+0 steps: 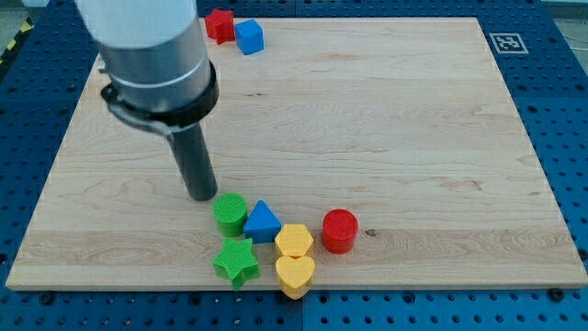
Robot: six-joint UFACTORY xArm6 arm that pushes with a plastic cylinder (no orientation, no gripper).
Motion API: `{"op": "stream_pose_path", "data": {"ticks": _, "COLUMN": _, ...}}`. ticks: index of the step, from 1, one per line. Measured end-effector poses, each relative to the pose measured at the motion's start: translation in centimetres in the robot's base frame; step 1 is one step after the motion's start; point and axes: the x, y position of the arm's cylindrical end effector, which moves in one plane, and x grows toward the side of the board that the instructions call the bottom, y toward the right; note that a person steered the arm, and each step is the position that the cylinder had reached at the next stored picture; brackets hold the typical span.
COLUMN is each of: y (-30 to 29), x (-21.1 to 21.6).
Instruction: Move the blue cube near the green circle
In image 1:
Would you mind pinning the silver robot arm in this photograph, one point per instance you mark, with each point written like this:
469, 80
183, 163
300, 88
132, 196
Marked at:
162, 80

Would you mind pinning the blue cube block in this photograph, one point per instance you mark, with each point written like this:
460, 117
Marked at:
249, 36

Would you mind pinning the blue triangle block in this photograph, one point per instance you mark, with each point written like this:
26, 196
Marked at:
262, 225

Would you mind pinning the yellow hexagon block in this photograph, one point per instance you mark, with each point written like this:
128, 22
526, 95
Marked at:
294, 240

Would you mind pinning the red cylinder block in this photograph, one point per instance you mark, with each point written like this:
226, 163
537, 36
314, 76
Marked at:
339, 229

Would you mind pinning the green cylinder block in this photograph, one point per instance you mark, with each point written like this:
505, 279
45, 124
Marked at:
230, 213

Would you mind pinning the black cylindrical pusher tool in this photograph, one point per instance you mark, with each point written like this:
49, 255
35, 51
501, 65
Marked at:
192, 158

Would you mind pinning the wooden board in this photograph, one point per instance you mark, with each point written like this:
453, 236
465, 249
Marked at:
407, 123

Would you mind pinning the yellow heart block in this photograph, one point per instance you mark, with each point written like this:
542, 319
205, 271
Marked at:
295, 275

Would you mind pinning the green star block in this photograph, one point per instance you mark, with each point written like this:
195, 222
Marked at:
236, 262

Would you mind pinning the red star block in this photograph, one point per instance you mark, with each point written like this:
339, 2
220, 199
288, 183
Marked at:
220, 25

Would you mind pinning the white fiducial marker tag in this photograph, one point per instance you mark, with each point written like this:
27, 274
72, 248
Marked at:
508, 43

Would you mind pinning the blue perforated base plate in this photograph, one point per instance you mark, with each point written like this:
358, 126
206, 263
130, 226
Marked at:
45, 80

